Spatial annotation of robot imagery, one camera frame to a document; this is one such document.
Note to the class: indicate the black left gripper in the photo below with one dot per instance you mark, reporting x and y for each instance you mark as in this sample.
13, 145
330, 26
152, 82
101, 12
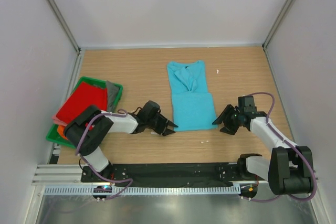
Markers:
160, 123

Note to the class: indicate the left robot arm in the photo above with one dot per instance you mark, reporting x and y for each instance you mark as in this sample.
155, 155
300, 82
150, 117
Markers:
87, 131

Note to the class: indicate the turquoise t shirt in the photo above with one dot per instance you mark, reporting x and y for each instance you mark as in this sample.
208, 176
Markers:
192, 103

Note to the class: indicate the grey t shirt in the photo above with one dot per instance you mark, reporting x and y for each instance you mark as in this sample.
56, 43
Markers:
112, 92

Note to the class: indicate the white slotted cable duct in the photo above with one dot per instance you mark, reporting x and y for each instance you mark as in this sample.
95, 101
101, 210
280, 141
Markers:
137, 191

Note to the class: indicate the green plastic bin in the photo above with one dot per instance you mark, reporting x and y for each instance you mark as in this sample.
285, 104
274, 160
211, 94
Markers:
82, 119

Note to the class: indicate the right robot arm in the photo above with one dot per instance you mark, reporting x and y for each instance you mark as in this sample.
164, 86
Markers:
289, 171

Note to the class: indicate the red t shirt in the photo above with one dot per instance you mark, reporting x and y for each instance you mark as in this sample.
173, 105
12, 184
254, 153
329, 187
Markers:
84, 96

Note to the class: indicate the pink t shirt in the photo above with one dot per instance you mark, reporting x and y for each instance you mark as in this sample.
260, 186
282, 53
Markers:
57, 121

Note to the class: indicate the orange t shirt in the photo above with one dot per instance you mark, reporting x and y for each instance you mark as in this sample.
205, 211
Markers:
60, 130

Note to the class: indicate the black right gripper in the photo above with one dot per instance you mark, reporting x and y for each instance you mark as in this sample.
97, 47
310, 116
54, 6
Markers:
232, 119

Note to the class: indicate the aluminium frame rail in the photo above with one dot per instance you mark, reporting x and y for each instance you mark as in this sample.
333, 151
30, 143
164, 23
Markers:
57, 175

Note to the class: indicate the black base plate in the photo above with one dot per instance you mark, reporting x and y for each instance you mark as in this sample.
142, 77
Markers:
183, 175

